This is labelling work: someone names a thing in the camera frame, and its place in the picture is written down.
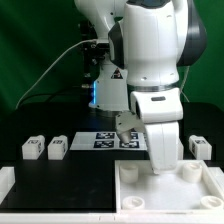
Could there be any white right obstacle wall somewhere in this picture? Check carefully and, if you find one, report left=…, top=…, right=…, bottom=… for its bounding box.
left=209, top=167, right=224, bottom=200

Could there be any white obstacle wall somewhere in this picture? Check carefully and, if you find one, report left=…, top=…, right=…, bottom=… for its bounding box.
left=0, top=167, right=15, bottom=204
left=209, top=167, right=224, bottom=200

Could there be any white square table top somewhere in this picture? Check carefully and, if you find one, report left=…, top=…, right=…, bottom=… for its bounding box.
left=115, top=160, right=224, bottom=213

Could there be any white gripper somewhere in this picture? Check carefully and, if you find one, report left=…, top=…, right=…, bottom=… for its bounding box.
left=115, top=111, right=179, bottom=174

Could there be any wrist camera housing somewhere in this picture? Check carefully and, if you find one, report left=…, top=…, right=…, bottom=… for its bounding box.
left=130, top=88, right=183, bottom=124

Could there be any white left obstacle wall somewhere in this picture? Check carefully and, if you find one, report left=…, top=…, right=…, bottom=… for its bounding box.
left=0, top=167, right=15, bottom=204

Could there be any white cable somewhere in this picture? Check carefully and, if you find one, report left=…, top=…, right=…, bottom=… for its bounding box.
left=15, top=39, right=98, bottom=110

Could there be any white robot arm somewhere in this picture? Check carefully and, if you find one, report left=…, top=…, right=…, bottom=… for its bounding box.
left=74, top=0, right=206, bottom=174

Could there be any white front rail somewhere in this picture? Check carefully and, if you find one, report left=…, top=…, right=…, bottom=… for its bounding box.
left=0, top=213, right=224, bottom=224

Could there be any black camera on base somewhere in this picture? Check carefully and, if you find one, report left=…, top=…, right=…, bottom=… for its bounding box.
left=90, top=39, right=110, bottom=53

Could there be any white sheet with markers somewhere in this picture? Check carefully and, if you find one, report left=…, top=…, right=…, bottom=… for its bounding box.
left=70, top=132, right=147, bottom=151

